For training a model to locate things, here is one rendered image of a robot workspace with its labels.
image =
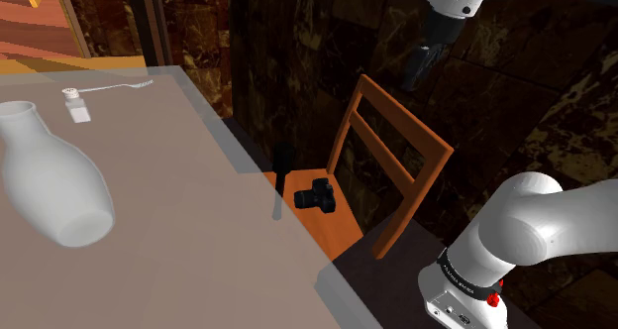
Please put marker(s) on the black camera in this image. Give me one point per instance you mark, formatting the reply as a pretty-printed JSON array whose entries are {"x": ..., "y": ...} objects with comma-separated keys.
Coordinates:
[{"x": 318, "y": 197}]

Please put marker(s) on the white ceramic vase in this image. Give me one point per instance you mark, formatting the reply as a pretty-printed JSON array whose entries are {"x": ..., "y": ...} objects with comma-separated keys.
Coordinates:
[{"x": 53, "y": 183}]

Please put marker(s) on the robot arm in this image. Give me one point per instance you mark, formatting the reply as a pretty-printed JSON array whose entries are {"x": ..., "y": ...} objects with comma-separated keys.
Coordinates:
[{"x": 526, "y": 226}]

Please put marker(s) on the white salt shaker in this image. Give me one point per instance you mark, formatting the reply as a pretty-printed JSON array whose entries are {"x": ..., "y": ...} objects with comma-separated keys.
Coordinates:
[{"x": 78, "y": 110}]

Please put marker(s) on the grey glass-top table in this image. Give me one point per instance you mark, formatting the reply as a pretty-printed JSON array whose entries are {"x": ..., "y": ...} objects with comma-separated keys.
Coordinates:
[{"x": 193, "y": 231}]

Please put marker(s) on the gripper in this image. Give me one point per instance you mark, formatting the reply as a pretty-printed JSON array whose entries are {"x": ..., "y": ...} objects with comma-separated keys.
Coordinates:
[{"x": 442, "y": 28}]

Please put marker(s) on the silver fork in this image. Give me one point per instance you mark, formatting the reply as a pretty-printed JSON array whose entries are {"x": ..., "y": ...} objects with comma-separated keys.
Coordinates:
[{"x": 108, "y": 86}]

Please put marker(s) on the brown wooden chair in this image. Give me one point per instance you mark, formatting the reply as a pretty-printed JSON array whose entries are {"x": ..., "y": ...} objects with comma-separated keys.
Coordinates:
[{"x": 427, "y": 147}]

